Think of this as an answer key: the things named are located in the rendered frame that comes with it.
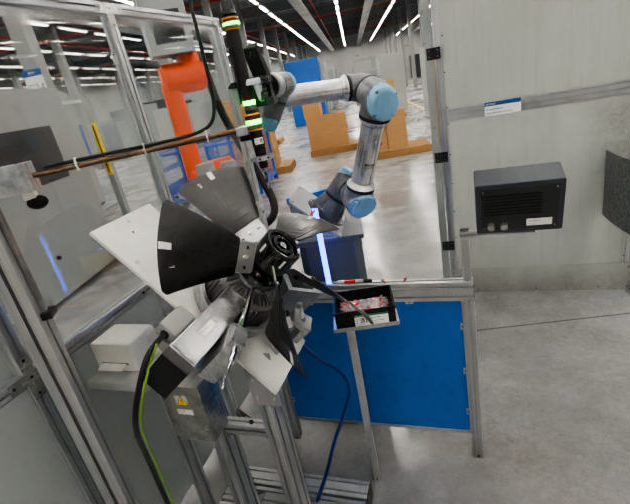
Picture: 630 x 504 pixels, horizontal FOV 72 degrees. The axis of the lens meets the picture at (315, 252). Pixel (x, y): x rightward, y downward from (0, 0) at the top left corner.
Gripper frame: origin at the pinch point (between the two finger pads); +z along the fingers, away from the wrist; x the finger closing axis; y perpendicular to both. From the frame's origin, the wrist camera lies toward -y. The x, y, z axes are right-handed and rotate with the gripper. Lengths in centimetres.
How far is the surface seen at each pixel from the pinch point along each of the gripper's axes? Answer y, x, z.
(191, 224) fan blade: 29.7, 8.8, 25.2
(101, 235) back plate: 32, 42, 22
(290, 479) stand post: 128, 8, 15
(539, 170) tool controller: 42, -77, -37
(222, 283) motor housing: 51, 12, 15
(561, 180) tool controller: 44, -82, -32
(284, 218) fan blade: 46, 6, -23
